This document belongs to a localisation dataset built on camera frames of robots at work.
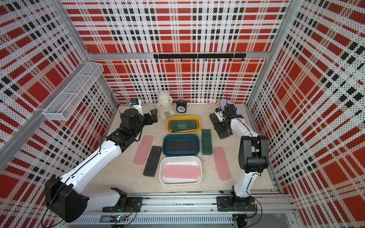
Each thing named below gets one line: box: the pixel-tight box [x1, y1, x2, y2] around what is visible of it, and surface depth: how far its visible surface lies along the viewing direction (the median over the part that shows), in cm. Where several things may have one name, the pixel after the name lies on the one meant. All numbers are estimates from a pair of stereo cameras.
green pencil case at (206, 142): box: [201, 129, 213, 156], surface depth 98 cm
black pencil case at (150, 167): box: [143, 145, 163, 178], surface depth 91 cm
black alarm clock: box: [175, 99, 187, 114], surface depth 114 cm
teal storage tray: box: [162, 133, 201, 157], surface depth 96 cm
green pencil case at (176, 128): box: [170, 124, 198, 133], surface depth 106 cm
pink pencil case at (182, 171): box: [163, 164, 200, 180], surface depth 86 cm
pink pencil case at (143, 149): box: [133, 134, 154, 166], surface depth 93 cm
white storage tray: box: [159, 156, 203, 186], surface depth 86 cm
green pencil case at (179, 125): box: [170, 119, 198, 133], surface depth 107 cm
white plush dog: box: [156, 90, 176, 121], surface depth 102 cm
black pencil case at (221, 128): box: [209, 113, 231, 140], surface depth 90 cm
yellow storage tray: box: [166, 114, 202, 134], surface depth 107 cm
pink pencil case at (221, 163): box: [212, 146, 232, 181], surface depth 91 cm
